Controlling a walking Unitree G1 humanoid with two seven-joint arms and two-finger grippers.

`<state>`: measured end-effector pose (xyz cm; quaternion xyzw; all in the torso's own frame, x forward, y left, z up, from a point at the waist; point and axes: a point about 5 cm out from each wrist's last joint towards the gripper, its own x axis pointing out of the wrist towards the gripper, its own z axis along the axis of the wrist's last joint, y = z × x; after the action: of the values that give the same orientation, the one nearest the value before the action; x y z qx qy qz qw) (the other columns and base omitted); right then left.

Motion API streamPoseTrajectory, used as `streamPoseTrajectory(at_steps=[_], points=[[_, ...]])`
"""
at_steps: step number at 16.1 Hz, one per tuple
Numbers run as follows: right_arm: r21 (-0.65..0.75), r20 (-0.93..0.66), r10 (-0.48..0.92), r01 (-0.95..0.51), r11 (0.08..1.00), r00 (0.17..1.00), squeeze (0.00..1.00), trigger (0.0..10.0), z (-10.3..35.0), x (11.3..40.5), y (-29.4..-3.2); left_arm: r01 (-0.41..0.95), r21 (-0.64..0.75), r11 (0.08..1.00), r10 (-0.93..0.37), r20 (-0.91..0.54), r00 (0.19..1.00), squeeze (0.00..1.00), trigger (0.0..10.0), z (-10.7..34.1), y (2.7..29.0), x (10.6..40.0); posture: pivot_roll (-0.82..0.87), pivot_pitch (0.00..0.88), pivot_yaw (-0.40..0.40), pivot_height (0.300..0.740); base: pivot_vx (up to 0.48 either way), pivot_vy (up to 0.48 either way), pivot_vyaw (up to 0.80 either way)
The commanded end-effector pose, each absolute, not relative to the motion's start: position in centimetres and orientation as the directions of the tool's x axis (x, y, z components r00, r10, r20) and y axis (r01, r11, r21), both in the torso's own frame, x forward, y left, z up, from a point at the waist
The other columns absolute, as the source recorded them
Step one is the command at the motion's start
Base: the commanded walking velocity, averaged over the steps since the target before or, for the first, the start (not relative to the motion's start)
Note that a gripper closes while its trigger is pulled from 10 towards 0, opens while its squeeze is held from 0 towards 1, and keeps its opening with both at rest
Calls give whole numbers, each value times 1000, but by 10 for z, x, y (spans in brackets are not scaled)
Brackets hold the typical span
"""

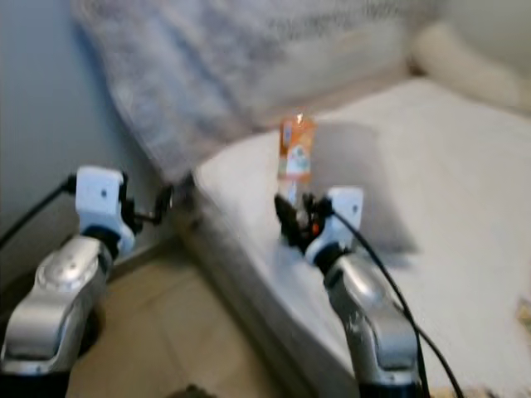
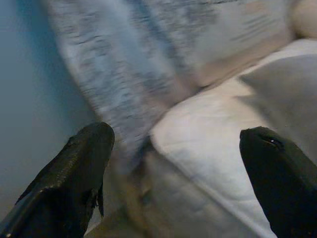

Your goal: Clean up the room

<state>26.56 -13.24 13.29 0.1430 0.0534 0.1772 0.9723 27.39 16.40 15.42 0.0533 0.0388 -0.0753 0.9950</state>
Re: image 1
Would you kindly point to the grey left robot leg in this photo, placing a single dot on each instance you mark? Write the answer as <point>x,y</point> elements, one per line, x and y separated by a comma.
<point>203,393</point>

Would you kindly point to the orange drink bottle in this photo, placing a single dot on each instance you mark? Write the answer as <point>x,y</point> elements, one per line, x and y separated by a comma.
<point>296,149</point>

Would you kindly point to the cream knotted bolster pillow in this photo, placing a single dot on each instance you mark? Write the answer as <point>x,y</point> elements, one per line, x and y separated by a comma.
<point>473,62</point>

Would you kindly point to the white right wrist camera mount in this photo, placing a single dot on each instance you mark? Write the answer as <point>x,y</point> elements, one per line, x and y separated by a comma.
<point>342,214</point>

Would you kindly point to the grey ornament printed headboard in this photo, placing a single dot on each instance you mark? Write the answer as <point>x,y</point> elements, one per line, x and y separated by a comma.
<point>216,66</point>

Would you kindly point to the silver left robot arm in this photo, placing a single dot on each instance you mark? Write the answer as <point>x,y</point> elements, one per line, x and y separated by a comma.
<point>50,307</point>

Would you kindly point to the white quilted mattress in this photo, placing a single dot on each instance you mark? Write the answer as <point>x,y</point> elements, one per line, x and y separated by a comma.
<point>465,224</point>

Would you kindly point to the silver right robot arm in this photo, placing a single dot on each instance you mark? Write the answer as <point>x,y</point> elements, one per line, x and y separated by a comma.
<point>377,323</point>

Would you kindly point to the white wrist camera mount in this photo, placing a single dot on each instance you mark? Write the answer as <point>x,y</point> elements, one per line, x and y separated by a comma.
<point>99,203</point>
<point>342,214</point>

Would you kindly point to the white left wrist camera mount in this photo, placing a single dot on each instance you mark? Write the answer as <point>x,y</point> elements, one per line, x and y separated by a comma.
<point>99,203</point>

